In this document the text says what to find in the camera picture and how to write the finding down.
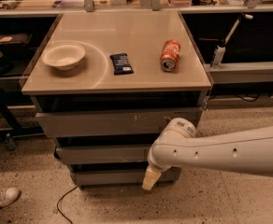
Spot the grey drawer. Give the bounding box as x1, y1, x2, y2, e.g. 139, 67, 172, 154
56, 144, 150, 165
70, 166, 182, 187
36, 107, 202, 137

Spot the white sneaker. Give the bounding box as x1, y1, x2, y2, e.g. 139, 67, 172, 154
0, 187, 21, 208

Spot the white stick tool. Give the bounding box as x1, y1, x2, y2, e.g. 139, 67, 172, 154
224, 13, 253, 45

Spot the orange soda can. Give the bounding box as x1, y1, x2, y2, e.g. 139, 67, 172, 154
160, 39, 180, 72

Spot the dark blue snack packet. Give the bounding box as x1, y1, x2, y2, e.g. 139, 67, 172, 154
109, 53, 134, 75

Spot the black floor cable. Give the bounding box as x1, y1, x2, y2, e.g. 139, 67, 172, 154
56, 185, 79, 224

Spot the grey drawer cabinet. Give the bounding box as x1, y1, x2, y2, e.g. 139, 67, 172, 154
22, 10, 213, 190

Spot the grey top drawer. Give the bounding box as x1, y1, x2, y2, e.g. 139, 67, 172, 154
36, 107, 202, 137

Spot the white paper bowl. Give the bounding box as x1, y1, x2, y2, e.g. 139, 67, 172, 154
41, 43, 85, 71

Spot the dark box on shelf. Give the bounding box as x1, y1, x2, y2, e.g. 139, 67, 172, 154
0, 34, 31, 45

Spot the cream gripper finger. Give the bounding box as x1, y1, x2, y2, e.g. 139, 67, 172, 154
142, 166, 161, 190

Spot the grey bottom drawer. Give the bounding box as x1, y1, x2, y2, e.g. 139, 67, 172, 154
70, 166, 182, 187

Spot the white glue bottle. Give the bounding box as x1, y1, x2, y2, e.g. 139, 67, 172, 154
210, 41, 225, 68

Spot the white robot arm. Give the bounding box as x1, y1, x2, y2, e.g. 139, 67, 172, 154
142, 118, 273, 190

